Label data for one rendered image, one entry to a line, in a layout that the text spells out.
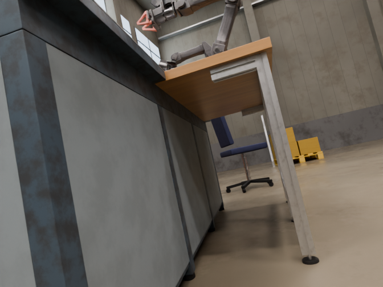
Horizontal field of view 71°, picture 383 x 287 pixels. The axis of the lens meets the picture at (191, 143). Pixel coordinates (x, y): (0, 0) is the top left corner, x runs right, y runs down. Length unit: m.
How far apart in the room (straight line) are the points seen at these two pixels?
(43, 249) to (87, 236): 0.08
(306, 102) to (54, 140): 10.00
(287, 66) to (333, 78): 1.56
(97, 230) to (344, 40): 10.76
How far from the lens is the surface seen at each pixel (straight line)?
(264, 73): 1.04
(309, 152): 6.28
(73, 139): 0.52
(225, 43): 1.36
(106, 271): 0.56
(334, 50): 10.85
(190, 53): 1.98
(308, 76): 10.49
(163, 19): 1.52
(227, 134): 3.24
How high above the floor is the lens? 0.41
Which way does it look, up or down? 5 degrees up
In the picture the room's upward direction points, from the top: 12 degrees counter-clockwise
